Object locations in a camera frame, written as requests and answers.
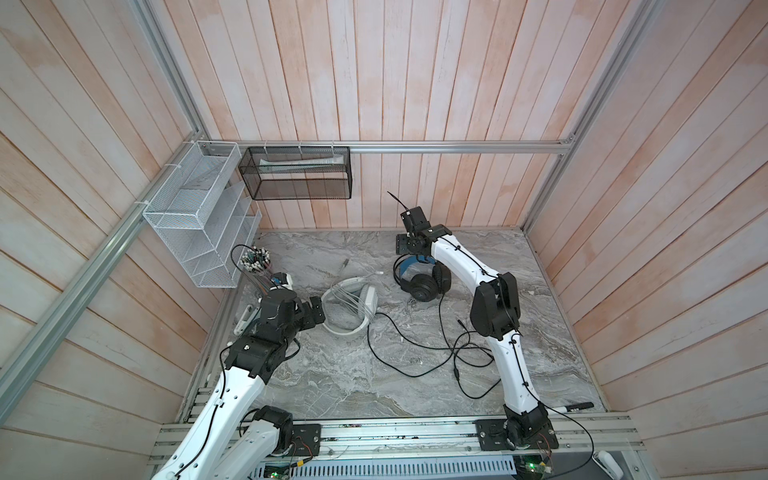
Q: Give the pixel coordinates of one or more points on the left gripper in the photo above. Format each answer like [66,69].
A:
[307,310]

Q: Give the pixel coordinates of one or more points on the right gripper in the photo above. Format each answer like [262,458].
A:
[402,240]

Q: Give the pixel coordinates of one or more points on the black and blue headphones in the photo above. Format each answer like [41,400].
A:
[423,287]

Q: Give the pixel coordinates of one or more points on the white headphones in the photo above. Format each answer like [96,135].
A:
[359,295]

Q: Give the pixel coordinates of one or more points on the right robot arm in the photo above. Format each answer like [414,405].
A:
[495,314]

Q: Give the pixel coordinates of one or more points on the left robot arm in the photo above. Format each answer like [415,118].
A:
[247,365]

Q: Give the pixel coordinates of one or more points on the clear cup of pencils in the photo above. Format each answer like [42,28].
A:
[256,263]

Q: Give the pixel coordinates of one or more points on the black marker pen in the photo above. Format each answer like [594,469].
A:
[574,407]

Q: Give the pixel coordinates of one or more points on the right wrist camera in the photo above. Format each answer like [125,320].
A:
[414,220]

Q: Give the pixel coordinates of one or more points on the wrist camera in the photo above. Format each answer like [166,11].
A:
[414,220]
[281,280]

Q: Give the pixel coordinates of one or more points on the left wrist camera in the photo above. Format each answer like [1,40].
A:
[281,280]

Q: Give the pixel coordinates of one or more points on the horizontal aluminium wall rail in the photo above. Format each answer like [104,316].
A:
[420,147]

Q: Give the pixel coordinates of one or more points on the white wire mesh shelf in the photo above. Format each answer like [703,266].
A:
[201,213]

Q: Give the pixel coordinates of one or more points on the black wire mesh basket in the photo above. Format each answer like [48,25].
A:
[278,173]

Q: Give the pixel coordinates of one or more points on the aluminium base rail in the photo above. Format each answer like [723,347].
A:
[602,446]

